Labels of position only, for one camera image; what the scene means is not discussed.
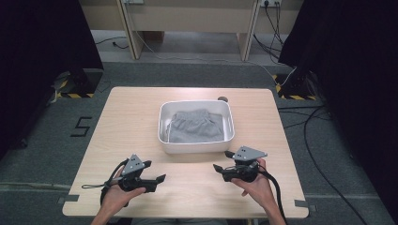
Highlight beige wooden desk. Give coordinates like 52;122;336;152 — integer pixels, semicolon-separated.
78;0;305;62

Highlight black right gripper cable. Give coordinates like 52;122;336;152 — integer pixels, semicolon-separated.
256;168;288;225

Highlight white plastic basin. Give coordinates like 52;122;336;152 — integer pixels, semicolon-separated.
157;99;236;155

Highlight long black floor cable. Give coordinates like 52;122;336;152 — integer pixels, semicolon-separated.
277;105;371;225

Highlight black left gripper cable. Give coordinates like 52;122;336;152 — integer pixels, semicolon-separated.
99;157;130;208

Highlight short black floor cable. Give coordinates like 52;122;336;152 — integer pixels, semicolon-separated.
94;36;130;51

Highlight white wall socket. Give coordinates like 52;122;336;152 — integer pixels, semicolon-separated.
260;0;283;8

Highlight grey pants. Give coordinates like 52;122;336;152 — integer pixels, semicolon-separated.
168;108;226;144

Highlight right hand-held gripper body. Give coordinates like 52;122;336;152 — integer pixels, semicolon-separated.
222;145;268;184

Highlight person's right hand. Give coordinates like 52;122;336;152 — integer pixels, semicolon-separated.
231;157;277;209

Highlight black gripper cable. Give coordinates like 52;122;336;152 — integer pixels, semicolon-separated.
256;168;288;225
99;157;130;208

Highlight black curtain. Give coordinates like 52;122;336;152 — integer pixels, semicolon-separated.
0;0;104;158
278;0;398;215

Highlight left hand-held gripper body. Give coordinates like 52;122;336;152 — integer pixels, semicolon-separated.
117;153;158;194

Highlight stand base with hazard tape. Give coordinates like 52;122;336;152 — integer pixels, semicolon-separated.
271;72;317;101
51;68;104;99

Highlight person's left hand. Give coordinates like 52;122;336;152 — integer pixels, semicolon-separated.
100;173;147;218

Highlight black cables from wall socket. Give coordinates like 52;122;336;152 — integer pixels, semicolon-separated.
253;2;286;65

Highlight thin black wrist strap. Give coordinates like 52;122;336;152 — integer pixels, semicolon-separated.
81;184;111;190

